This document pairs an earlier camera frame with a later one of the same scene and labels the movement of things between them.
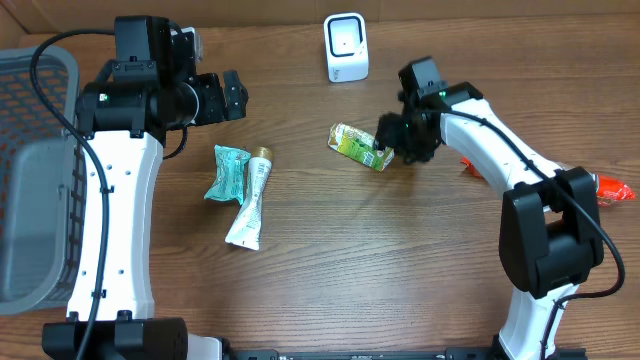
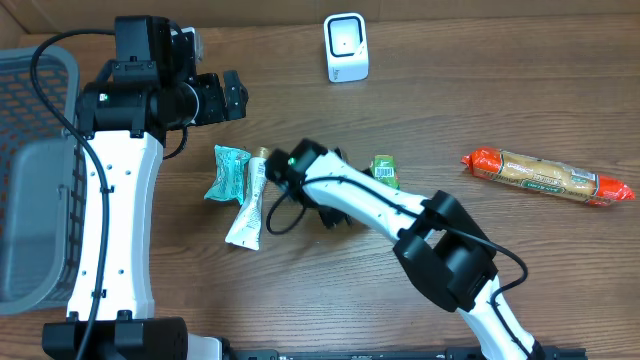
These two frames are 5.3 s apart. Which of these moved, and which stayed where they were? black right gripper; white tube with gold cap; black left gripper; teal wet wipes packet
Moved: black right gripper
Stayed: teal wet wipes packet; white tube with gold cap; black left gripper
